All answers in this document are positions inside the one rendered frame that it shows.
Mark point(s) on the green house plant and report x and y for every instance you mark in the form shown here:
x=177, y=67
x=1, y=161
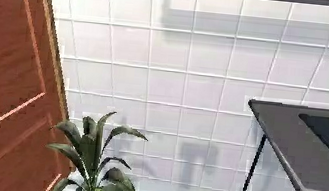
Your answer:
x=93, y=157

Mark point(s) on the reddish brown wooden door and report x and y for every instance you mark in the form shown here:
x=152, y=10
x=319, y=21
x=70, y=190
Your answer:
x=11, y=68

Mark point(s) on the dark grey table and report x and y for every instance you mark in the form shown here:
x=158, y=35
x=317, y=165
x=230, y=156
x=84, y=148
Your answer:
x=301, y=153

